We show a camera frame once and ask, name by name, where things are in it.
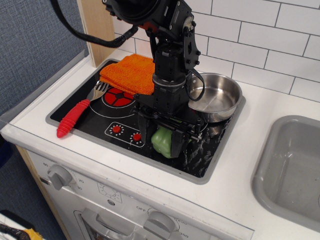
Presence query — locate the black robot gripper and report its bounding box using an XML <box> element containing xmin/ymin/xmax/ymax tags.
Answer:
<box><xmin>134</xmin><ymin>81</ymin><xmax>203</xmax><ymax>158</ymax></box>

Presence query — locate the green toy bell pepper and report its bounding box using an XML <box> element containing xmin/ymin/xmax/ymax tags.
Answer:
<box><xmin>150</xmin><ymin>119</ymin><xmax>193</xmax><ymax>159</ymax></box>

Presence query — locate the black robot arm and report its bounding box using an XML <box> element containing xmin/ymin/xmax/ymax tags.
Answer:
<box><xmin>104</xmin><ymin>0</ymin><xmax>203</xmax><ymax>158</ymax></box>

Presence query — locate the black toy stovetop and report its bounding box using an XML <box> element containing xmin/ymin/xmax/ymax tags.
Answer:
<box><xmin>45</xmin><ymin>58</ymin><xmax>247</xmax><ymax>186</ymax></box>

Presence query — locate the orange folded cloth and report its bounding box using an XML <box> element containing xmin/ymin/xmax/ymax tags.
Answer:
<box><xmin>99</xmin><ymin>54</ymin><xmax>155</xmax><ymax>95</ymax></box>

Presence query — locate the grey right oven knob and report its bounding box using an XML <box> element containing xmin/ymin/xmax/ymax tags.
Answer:
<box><xmin>143</xmin><ymin>211</ymin><xmax>176</xmax><ymax>240</ymax></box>

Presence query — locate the grey oven knob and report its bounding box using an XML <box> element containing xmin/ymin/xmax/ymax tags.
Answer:
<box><xmin>47</xmin><ymin>164</ymin><xmax>73</xmax><ymax>191</ymax></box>
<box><xmin>143</xmin><ymin>211</ymin><xmax>176</xmax><ymax>240</ymax></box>

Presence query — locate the grey left oven knob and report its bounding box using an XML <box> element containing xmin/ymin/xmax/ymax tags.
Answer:
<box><xmin>47</xmin><ymin>164</ymin><xmax>73</xmax><ymax>191</ymax></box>

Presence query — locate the light wooden side panel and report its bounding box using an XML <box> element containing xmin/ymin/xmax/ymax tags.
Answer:
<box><xmin>76</xmin><ymin>0</ymin><xmax>115</xmax><ymax>68</ymax></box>

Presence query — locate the grey sink basin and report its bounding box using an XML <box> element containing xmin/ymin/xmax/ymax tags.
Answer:
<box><xmin>252</xmin><ymin>115</ymin><xmax>320</xmax><ymax>232</ymax></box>

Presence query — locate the yellow object at corner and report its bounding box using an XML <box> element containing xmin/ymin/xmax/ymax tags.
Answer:
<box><xmin>23</xmin><ymin>228</ymin><xmax>43</xmax><ymax>240</ymax></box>

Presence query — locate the steel pot with handle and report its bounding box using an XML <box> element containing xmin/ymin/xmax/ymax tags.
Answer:
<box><xmin>188</xmin><ymin>73</ymin><xmax>243</xmax><ymax>123</ymax></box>

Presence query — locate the fork with red handle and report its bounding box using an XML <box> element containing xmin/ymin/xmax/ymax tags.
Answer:
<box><xmin>56</xmin><ymin>81</ymin><xmax>109</xmax><ymax>139</ymax></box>

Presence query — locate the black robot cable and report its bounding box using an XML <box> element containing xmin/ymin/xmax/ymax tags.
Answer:
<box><xmin>49</xmin><ymin>0</ymin><xmax>206</xmax><ymax>102</ymax></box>

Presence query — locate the grey oven door handle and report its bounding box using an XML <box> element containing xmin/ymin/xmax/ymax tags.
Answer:
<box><xmin>79</xmin><ymin>208</ymin><xmax>141</xmax><ymax>240</ymax></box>

